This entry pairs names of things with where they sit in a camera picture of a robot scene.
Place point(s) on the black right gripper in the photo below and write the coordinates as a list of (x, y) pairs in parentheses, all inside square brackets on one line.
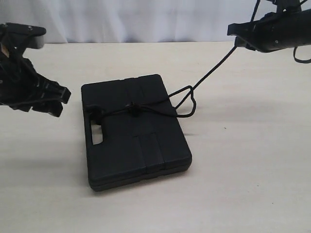
[(273, 33)]

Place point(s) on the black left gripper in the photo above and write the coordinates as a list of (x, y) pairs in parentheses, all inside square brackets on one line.
[(22, 88)]

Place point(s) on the black plastic tool case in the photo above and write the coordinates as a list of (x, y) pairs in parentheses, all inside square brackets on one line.
[(131, 132)]

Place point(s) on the white backdrop curtain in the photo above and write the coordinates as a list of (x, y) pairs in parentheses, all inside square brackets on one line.
[(127, 21)]

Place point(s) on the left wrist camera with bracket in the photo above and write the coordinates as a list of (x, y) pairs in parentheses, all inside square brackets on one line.
[(16, 38)]

